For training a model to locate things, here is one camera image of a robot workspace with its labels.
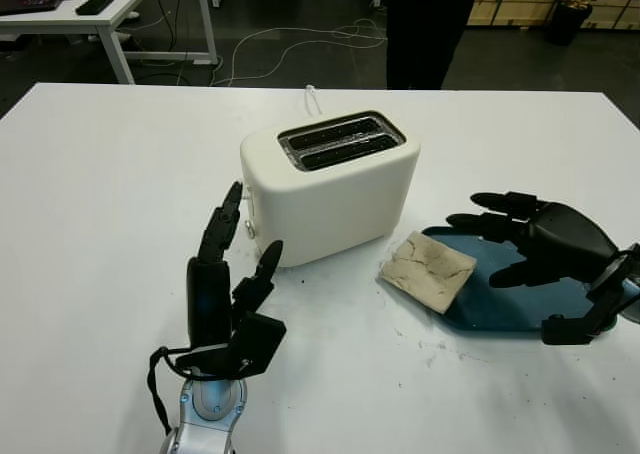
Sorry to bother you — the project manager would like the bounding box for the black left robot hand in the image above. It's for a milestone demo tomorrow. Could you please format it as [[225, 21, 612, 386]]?
[[186, 181, 285, 350]]

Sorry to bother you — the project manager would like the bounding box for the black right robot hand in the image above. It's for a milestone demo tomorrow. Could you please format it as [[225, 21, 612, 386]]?
[[446, 190, 622, 290]]

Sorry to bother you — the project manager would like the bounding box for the blue plastic tray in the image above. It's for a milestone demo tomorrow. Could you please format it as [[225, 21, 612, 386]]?
[[421, 223, 624, 335]]

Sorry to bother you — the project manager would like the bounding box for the pale bread slice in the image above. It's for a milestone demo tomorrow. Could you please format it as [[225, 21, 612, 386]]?
[[377, 229, 478, 316]]

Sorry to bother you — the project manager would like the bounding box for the white two-slot toaster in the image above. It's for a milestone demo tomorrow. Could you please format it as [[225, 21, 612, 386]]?
[[239, 109, 422, 268]]

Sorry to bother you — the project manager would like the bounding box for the black waste bin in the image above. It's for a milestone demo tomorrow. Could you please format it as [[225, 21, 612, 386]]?
[[543, 0, 594, 47]]

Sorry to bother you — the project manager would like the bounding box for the wooden shipping crate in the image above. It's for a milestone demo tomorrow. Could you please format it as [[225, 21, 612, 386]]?
[[469, 0, 640, 29]]

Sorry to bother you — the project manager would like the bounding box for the standing person in dark trousers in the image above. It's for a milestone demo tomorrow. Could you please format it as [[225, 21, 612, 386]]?
[[384, 0, 484, 92]]

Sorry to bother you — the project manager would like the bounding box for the white office desk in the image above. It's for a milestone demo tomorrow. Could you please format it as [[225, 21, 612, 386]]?
[[0, 0, 220, 85]]

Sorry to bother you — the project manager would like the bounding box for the black smartphone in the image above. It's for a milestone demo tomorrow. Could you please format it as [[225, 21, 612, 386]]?
[[74, 0, 115, 16]]

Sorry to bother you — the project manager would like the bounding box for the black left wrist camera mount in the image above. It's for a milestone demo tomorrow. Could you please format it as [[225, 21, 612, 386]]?
[[174, 311, 288, 379]]

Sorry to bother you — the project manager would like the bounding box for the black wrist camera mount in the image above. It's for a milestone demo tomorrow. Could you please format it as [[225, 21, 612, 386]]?
[[174, 311, 288, 379], [541, 243, 640, 346]]

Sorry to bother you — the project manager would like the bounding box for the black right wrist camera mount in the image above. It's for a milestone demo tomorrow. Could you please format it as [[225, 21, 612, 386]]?
[[541, 243, 640, 346]]

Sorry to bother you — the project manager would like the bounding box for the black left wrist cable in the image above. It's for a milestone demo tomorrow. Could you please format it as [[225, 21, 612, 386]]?
[[146, 346, 195, 438]]

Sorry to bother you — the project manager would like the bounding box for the white toaster power cord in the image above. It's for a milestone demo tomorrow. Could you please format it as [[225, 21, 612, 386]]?
[[303, 84, 324, 117]]

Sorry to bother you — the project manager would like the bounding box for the white cable on floor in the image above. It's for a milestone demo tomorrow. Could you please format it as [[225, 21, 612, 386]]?
[[212, 18, 389, 88]]

